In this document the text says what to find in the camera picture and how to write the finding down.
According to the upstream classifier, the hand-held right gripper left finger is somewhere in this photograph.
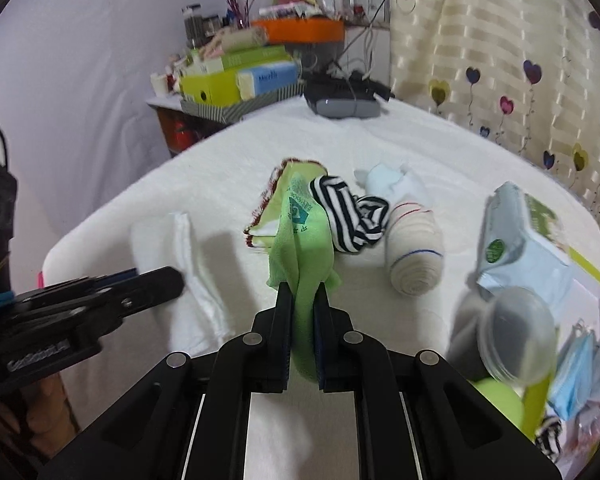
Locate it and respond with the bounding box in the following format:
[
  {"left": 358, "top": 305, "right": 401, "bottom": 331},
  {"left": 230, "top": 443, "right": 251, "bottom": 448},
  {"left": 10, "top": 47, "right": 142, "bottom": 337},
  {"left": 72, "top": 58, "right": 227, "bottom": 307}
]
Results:
[{"left": 37, "top": 282, "right": 296, "bottom": 480}]

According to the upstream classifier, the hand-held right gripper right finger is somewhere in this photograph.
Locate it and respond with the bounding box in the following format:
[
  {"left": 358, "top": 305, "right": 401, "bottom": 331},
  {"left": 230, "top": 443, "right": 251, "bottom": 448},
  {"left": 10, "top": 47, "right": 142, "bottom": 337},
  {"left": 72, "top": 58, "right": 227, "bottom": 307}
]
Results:
[{"left": 312, "top": 282, "right": 563, "bottom": 480}]

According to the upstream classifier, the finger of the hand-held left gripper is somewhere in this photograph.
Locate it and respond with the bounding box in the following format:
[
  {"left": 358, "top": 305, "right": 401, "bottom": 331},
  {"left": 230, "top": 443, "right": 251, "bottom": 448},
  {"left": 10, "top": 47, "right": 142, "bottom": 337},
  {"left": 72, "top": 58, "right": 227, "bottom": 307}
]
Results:
[
  {"left": 11, "top": 267, "right": 142, "bottom": 307},
  {"left": 29, "top": 265, "right": 186, "bottom": 332}
]

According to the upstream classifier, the white cloth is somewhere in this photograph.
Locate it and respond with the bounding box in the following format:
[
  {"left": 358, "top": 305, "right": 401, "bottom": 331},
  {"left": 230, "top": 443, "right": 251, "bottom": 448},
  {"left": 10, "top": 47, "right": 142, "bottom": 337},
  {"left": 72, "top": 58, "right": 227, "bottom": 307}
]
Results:
[{"left": 129, "top": 211, "right": 231, "bottom": 339}]

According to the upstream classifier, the green sock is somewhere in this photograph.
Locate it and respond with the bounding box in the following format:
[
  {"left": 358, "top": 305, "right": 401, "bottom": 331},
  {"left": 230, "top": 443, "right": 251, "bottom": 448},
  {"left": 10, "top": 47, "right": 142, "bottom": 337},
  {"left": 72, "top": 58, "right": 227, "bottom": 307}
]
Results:
[{"left": 265, "top": 162, "right": 344, "bottom": 386}]

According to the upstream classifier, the beige sock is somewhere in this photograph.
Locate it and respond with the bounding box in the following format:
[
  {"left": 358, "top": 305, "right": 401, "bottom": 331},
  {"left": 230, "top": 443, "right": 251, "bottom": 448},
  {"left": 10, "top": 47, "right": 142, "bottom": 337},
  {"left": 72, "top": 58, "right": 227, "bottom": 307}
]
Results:
[{"left": 383, "top": 201, "right": 445, "bottom": 297}]

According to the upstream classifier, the light blue sock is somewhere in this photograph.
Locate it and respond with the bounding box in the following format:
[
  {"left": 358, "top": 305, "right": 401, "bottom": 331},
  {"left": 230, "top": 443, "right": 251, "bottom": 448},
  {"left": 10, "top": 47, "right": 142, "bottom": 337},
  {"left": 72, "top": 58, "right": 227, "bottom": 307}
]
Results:
[{"left": 353, "top": 162, "right": 431, "bottom": 211}]

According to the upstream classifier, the yellow-green shallow cardboard box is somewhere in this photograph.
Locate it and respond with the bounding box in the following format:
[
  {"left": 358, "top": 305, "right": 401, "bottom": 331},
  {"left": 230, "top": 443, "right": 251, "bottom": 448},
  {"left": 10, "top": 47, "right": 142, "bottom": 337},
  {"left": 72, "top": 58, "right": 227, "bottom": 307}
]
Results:
[{"left": 520, "top": 247, "right": 600, "bottom": 461}]

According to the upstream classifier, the blue face mask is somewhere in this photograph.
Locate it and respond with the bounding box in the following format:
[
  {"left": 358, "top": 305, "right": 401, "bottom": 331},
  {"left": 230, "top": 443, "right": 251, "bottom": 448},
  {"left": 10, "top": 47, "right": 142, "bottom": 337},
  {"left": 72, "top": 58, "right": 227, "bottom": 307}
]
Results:
[{"left": 547, "top": 329, "right": 599, "bottom": 421}]

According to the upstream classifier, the person's left hand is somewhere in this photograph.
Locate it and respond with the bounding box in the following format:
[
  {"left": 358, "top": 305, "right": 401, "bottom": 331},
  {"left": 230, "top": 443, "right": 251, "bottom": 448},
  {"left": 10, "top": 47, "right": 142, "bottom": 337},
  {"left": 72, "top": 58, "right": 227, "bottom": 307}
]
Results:
[{"left": 0, "top": 374, "right": 79, "bottom": 461}]

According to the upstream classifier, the cream cloth with red edge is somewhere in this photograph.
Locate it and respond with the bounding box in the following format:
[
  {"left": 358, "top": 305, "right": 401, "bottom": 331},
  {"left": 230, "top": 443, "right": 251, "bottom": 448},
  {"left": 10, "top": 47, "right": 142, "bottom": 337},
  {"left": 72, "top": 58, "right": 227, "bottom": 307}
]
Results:
[{"left": 243, "top": 158, "right": 329, "bottom": 251}]

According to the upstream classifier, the black white striped sock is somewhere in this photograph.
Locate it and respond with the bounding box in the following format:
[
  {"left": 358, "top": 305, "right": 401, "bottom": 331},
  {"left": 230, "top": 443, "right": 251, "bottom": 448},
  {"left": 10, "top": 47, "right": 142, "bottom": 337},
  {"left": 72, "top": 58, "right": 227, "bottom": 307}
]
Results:
[
  {"left": 309, "top": 174, "right": 391, "bottom": 255},
  {"left": 533, "top": 415, "right": 565, "bottom": 457}
]

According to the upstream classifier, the reddish wooden side table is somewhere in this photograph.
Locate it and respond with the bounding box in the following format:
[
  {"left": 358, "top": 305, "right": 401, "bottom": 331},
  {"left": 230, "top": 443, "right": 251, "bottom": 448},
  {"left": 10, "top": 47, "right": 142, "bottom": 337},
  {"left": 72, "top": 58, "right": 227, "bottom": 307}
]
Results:
[{"left": 147, "top": 97, "right": 216, "bottom": 159}]

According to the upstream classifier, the striped storage box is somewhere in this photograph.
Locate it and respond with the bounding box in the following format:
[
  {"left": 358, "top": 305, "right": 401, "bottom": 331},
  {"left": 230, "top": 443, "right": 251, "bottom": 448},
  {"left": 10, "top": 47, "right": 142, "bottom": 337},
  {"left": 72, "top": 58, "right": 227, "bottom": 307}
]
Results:
[{"left": 179, "top": 82, "right": 306, "bottom": 124}]

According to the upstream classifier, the green cream jar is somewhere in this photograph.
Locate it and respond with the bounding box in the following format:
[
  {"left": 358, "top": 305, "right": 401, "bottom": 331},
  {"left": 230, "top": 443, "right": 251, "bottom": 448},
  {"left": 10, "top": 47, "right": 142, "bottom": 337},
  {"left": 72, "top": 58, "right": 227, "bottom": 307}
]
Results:
[{"left": 467, "top": 377, "right": 526, "bottom": 434}]

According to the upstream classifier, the dark jar with clear lid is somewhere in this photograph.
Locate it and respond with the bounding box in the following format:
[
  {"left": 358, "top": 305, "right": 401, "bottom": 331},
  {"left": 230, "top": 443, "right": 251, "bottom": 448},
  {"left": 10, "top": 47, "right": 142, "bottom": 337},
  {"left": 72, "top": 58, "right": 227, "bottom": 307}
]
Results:
[{"left": 449, "top": 285, "right": 559, "bottom": 386}]

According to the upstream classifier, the yellow-green carton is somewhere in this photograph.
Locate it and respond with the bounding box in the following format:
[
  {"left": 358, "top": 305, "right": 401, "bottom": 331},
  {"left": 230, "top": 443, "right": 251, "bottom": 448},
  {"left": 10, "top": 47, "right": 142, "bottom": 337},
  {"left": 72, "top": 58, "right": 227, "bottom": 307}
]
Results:
[{"left": 178, "top": 67, "right": 246, "bottom": 109}]

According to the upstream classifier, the light blue wet wipes pack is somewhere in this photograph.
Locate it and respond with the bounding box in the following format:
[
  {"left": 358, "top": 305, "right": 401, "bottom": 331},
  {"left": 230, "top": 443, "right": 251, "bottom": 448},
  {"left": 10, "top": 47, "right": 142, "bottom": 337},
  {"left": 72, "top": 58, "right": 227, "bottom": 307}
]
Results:
[{"left": 474, "top": 181, "right": 579, "bottom": 311}]

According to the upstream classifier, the blue tissue pack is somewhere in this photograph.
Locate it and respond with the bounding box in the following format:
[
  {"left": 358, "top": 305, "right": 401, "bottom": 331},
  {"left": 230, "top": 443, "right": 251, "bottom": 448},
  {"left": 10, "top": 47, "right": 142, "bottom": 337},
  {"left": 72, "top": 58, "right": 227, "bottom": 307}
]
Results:
[{"left": 235, "top": 59, "right": 301, "bottom": 99}]

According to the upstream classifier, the grey and black device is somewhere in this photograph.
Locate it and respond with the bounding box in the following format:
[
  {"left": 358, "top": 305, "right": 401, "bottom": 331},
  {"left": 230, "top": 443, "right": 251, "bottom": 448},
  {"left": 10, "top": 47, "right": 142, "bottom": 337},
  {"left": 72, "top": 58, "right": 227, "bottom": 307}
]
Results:
[{"left": 303, "top": 70, "right": 394, "bottom": 120}]

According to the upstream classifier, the green flat box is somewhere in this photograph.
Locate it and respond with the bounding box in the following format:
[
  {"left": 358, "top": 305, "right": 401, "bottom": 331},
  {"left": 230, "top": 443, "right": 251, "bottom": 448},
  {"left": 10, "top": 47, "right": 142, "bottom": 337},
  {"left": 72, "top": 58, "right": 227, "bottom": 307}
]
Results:
[{"left": 189, "top": 44, "right": 294, "bottom": 76}]

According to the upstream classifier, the beige rolled cloth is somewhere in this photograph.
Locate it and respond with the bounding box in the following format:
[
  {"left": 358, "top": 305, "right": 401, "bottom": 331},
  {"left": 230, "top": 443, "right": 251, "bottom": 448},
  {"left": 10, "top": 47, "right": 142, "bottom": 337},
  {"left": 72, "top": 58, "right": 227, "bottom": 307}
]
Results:
[{"left": 199, "top": 27, "right": 271, "bottom": 59}]

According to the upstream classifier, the dark glass jar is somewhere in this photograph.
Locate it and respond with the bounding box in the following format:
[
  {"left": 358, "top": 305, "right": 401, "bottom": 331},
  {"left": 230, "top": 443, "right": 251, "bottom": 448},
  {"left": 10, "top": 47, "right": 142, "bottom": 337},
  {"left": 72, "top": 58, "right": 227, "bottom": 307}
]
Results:
[{"left": 181, "top": 3, "right": 204, "bottom": 49}]

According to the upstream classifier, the orange tray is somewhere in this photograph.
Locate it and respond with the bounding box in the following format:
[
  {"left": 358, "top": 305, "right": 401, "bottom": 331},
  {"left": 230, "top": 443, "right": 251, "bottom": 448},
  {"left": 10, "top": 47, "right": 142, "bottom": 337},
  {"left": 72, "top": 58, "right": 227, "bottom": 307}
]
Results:
[{"left": 249, "top": 17, "right": 346, "bottom": 45}]

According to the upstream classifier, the cream curtain with hearts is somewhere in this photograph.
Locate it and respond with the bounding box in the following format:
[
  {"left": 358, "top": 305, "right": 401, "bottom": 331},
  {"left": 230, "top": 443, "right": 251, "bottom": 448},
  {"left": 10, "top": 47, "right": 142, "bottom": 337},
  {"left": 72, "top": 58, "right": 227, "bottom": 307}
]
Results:
[{"left": 387, "top": 0, "right": 600, "bottom": 242}]

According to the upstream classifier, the white cable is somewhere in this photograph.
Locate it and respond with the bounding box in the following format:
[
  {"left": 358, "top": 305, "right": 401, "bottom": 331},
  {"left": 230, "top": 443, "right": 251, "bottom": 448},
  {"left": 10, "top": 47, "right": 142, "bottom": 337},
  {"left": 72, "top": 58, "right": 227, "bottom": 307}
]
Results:
[{"left": 359, "top": 24, "right": 376, "bottom": 79}]

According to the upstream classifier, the black cable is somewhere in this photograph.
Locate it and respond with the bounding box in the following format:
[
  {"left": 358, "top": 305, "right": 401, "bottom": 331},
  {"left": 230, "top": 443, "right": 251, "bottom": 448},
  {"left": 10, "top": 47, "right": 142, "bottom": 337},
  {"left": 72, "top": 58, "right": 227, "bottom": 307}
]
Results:
[{"left": 329, "top": 0, "right": 391, "bottom": 69}]

